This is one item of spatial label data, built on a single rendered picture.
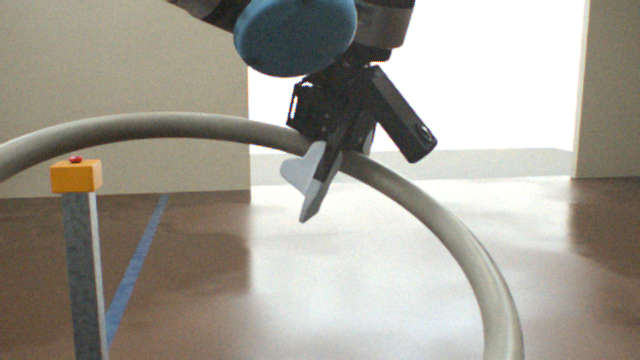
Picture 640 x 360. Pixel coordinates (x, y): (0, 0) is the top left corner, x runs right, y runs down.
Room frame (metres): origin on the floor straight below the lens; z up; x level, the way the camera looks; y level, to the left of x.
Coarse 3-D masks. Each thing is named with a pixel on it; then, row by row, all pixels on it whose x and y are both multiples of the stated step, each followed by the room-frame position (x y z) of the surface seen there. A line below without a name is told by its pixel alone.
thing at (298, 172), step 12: (312, 144) 0.61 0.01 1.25; (324, 144) 0.61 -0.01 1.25; (312, 156) 0.61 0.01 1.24; (288, 168) 0.61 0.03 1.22; (300, 168) 0.61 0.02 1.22; (312, 168) 0.60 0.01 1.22; (336, 168) 0.60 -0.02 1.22; (288, 180) 0.61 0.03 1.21; (300, 180) 0.60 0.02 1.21; (312, 180) 0.59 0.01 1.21; (300, 192) 0.60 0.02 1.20; (312, 192) 0.59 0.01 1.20; (324, 192) 0.60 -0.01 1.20; (312, 204) 0.59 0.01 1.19; (300, 216) 0.60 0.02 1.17; (312, 216) 0.60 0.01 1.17
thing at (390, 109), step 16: (352, 80) 0.60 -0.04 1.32; (368, 80) 0.58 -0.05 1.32; (384, 80) 0.61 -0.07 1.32; (368, 96) 0.59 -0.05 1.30; (384, 96) 0.58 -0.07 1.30; (400, 96) 0.61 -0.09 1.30; (384, 112) 0.58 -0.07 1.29; (400, 112) 0.58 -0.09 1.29; (384, 128) 0.58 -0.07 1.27; (400, 128) 0.58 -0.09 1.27; (416, 128) 0.58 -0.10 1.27; (400, 144) 0.58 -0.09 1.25; (416, 144) 0.57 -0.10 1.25; (432, 144) 0.59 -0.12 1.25; (416, 160) 0.58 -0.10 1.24
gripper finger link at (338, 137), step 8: (344, 120) 0.59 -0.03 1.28; (336, 128) 0.59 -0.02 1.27; (344, 128) 0.59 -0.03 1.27; (336, 136) 0.59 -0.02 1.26; (344, 136) 0.59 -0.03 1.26; (328, 144) 0.58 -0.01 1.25; (336, 144) 0.58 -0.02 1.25; (344, 144) 0.60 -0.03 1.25; (328, 152) 0.59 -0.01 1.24; (336, 152) 0.58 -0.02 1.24; (320, 160) 0.59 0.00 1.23; (328, 160) 0.58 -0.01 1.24; (320, 168) 0.59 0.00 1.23; (328, 168) 0.58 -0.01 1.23; (312, 176) 0.59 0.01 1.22; (320, 176) 0.59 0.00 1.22
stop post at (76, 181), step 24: (72, 168) 1.55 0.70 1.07; (96, 168) 1.61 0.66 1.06; (72, 192) 1.56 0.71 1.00; (72, 216) 1.57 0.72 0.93; (96, 216) 1.64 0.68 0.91; (72, 240) 1.57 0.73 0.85; (96, 240) 1.62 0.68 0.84; (72, 264) 1.57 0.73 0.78; (96, 264) 1.60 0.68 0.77; (72, 288) 1.56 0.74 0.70; (96, 288) 1.58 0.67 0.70; (72, 312) 1.56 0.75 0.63; (96, 312) 1.58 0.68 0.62; (96, 336) 1.57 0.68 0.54
